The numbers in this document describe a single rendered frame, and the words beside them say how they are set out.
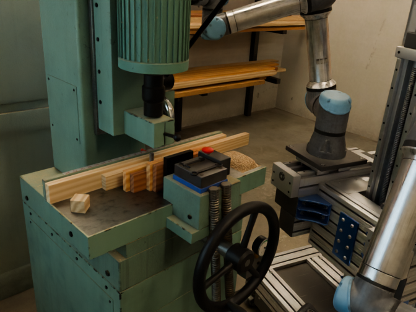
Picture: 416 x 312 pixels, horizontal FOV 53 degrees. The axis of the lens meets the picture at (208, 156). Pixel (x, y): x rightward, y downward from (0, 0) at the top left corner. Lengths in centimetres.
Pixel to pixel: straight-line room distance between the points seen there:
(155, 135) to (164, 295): 43
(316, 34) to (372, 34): 282
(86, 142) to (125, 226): 37
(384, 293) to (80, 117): 87
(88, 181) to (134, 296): 31
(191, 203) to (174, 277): 27
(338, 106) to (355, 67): 298
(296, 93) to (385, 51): 114
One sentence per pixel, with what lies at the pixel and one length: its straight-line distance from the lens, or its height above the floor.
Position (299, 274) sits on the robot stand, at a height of 21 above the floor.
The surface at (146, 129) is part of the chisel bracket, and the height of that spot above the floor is 104.
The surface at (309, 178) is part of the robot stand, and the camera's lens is 160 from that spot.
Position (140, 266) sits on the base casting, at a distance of 107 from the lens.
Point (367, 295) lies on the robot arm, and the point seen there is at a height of 89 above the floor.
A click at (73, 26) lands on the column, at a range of 119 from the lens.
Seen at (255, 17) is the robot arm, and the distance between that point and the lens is 148.
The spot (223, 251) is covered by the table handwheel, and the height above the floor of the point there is 82.
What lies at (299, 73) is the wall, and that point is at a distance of 495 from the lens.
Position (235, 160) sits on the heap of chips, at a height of 92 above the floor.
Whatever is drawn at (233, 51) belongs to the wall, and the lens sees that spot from 449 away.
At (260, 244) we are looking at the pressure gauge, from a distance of 131.
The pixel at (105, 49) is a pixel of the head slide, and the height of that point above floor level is 123.
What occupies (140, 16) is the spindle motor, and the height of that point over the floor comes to 133.
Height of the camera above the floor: 141
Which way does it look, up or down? 23 degrees down
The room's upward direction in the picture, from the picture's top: 4 degrees clockwise
